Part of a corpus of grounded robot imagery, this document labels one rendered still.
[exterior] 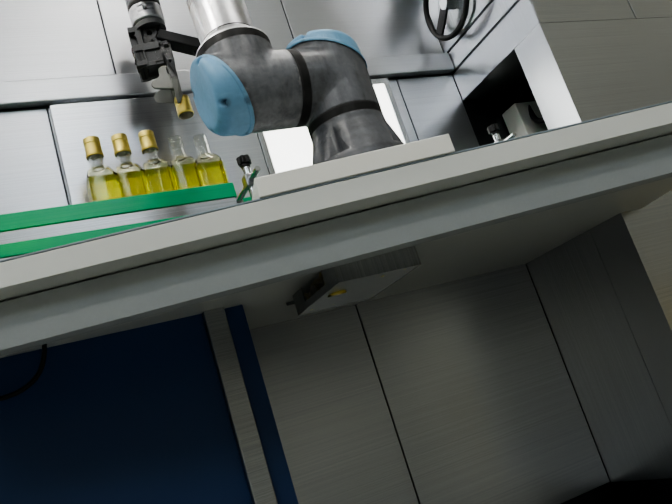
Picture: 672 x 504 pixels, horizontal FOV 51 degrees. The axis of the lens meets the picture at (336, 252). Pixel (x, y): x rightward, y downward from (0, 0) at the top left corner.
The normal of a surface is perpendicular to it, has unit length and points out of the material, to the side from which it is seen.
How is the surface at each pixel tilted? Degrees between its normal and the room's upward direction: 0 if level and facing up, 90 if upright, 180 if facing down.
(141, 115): 90
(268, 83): 109
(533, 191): 90
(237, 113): 147
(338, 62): 90
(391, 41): 90
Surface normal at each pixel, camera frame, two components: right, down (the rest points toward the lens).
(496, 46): -0.89, 0.18
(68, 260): 0.15, -0.29
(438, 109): 0.36, -0.33
